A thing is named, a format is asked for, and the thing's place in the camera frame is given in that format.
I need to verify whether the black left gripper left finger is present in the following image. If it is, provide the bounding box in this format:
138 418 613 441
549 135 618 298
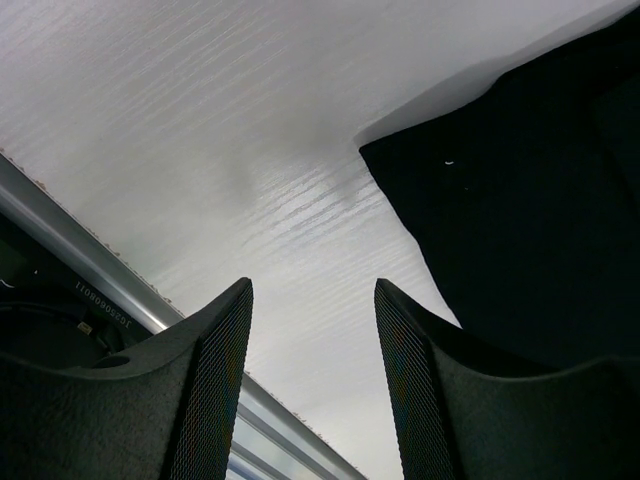
1 278 253 479

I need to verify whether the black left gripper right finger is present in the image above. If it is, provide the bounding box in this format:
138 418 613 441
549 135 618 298
374 279 639 479

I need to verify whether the black t shirt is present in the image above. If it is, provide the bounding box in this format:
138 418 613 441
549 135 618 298
360 11 639 368

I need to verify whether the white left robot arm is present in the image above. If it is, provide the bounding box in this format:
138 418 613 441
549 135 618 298
1 219 639 479

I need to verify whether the aluminium front rail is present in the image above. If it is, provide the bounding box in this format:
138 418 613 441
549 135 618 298
1 157 362 479

